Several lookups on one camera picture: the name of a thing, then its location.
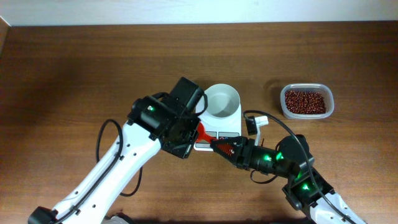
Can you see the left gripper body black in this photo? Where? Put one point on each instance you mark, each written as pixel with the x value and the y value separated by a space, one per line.
pixel 181 146

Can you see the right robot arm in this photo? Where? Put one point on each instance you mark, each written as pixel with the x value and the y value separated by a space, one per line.
pixel 306 190

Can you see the white digital kitchen scale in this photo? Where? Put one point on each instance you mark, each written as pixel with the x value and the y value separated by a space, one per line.
pixel 223 127

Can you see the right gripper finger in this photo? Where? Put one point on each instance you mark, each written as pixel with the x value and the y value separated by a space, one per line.
pixel 226 151
pixel 230 141

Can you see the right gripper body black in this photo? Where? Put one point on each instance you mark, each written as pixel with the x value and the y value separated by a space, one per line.
pixel 243 152

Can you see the clear plastic container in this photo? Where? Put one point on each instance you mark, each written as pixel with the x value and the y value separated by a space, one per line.
pixel 313 87

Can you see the white round bowl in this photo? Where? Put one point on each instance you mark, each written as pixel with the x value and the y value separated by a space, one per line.
pixel 223 100

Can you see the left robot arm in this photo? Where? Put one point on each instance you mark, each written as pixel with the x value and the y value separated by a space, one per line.
pixel 162 121

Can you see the orange measuring scoop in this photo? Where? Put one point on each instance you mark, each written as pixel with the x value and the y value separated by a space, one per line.
pixel 202 135

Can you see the red beans in container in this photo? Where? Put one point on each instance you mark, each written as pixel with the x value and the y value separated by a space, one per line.
pixel 302 102

